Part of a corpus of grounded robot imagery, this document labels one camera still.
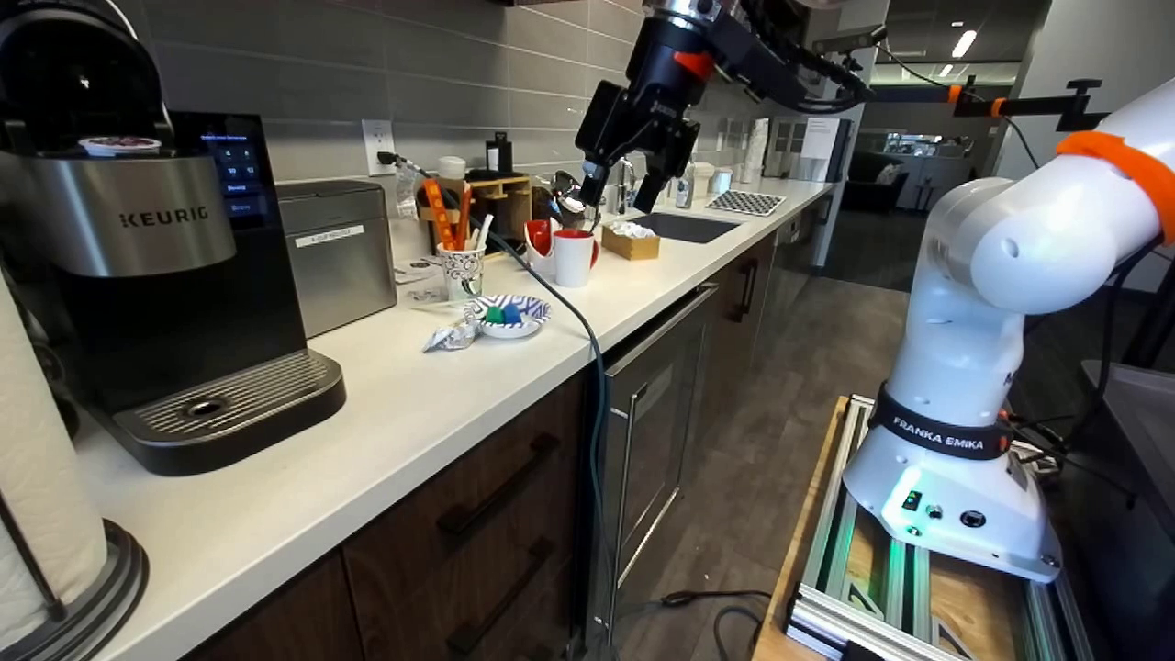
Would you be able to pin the orange packets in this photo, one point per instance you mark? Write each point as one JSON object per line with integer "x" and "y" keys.
{"x": 444, "y": 214}

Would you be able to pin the black silver Keurig coffee machine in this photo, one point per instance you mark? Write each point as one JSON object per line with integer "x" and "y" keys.
{"x": 150, "y": 280}

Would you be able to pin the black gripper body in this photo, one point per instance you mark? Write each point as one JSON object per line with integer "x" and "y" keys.
{"x": 636, "y": 113}

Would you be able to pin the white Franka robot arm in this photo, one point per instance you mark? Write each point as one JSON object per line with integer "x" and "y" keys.
{"x": 980, "y": 305}

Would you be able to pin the green item in bowl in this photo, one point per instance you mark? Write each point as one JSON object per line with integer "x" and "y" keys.
{"x": 494, "y": 312}

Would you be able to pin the white wall outlet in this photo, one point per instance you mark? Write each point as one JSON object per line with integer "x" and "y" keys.
{"x": 380, "y": 146}

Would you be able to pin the grey drying mat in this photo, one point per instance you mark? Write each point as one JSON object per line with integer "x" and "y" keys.
{"x": 748, "y": 205}

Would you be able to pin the clear plastic wrapper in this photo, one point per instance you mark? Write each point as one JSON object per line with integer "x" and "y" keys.
{"x": 455, "y": 333}

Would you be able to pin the black sink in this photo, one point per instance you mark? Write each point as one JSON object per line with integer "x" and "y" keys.
{"x": 686, "y": 230}

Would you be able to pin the black paper towel holder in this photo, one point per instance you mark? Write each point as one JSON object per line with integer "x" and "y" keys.
{"x": 105, "y": 600}

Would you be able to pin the blue white patterned bowl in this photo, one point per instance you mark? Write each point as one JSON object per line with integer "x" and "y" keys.
{"x": 521, "y": 325}

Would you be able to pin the dark wooden cabinet drawers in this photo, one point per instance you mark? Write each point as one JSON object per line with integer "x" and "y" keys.
{"x": 466, "y": 539}

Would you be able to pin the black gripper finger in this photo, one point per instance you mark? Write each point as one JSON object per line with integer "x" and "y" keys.
{"x": 592, "y": 180}
{"x": 657, "y": 184}

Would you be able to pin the stainless steel dishwasher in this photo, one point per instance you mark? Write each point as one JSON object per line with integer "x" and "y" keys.
{"x": 657, "y": 429}

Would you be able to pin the dark bottle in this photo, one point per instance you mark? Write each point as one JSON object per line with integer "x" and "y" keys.
{"x": 499, "y": 156}

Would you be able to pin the black clamp with orange tips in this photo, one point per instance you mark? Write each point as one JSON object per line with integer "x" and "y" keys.
{"x": 1041, "y": 105}

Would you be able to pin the aluminium frame robot cart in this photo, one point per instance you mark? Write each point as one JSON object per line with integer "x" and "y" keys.
{"x": 857, "y": 575}

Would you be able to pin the white paper towel roll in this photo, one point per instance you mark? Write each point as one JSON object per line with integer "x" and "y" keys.
{"x": 37, "y": 463}

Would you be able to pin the silver metal box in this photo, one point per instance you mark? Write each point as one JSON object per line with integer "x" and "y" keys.
{"x": 332, "y": 252}

